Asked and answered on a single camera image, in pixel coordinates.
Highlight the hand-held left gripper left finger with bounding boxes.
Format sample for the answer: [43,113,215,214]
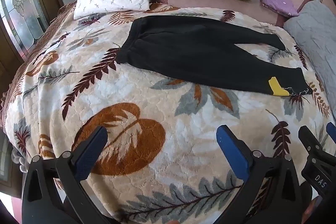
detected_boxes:
[22,126,116,224]

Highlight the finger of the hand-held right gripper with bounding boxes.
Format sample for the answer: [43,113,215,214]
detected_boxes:
[298,125,324,159]
[326,122,336,138]

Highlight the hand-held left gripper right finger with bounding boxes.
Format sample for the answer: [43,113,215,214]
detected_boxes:
[216,124,314,224]

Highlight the black pants with yellow patch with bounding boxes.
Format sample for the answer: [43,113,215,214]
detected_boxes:
[115,15,314,97]

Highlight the leaf-print fleece blanket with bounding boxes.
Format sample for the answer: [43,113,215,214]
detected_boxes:
[5,3,332,224]

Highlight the grey quilted blanket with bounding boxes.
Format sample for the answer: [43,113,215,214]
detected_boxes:
[283,0,336,98]

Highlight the stained glass window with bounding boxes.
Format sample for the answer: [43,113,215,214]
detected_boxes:
[0,0,48,54]

